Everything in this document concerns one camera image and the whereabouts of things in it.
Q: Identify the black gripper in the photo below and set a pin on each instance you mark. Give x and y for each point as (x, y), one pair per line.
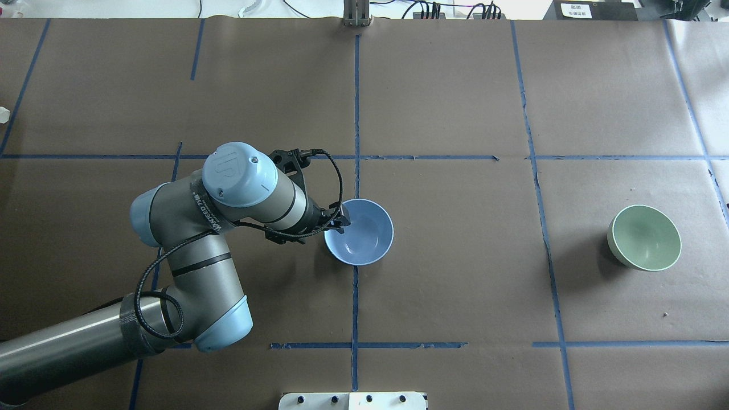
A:
(315, 218)

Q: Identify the blue bowl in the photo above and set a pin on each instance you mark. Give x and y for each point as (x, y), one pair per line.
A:
(368, 237)

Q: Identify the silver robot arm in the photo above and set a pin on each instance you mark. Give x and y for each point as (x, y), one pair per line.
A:
(191, 292)

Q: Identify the green bowl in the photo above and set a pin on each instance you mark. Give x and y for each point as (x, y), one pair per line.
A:
(644, 238)

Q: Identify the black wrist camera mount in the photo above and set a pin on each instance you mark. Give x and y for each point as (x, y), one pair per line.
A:
(291, 164)

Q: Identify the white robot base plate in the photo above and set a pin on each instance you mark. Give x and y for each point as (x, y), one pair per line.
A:
(354, 400)

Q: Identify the aluminium frame post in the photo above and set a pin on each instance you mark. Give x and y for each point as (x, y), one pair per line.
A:
(356, 13)

